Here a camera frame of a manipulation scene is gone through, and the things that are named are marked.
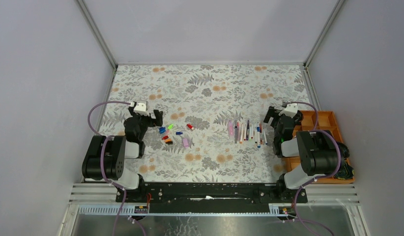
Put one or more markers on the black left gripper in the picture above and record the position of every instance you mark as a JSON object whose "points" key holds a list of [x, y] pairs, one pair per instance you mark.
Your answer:
{"points": [[158, 115]]}

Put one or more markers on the white marker blue eraser cap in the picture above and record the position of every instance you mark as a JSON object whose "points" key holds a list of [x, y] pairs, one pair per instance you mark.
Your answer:
{"points": [[264, 136]]}

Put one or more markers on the slotted aluminium cable duct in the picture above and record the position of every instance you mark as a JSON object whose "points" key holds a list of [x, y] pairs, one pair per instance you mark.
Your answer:
{"points": [[209, 210]]}

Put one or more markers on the purple pen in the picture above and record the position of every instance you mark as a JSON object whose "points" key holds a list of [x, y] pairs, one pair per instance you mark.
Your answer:
{"points": [[248, 127]]}

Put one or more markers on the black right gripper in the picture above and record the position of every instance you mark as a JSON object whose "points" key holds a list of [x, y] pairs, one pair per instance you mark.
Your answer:
{"points": [[274, 113]]}

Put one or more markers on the pink highlighter cap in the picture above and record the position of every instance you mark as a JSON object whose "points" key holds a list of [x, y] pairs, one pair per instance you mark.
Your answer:
{"points": [[185, 142]]}

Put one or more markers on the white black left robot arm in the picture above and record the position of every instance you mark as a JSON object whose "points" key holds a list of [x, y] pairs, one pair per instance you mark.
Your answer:
{"points": [[105, 156]]}

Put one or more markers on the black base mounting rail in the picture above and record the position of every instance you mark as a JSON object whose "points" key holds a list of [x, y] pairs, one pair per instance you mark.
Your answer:
{"points": [[203, 194]]}

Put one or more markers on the orange wooden compartment tray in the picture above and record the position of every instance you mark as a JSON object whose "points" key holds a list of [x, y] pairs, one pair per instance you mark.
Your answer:
{"points": [[326, 120]]}

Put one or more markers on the white marker orange cap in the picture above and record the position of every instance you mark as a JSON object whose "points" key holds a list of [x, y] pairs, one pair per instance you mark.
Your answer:
{"points": [[242, 135]]}

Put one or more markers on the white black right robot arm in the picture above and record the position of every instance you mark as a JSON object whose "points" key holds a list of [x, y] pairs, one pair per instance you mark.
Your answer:
{"points": [[320, 154]]}

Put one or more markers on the pink highlighter marker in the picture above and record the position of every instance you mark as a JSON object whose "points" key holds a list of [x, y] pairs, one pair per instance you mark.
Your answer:
{"points": [[231, 129]]}

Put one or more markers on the floral patterned table mat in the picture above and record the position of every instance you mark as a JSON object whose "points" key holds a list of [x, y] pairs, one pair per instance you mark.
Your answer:
{"points": [[207, 97]]}

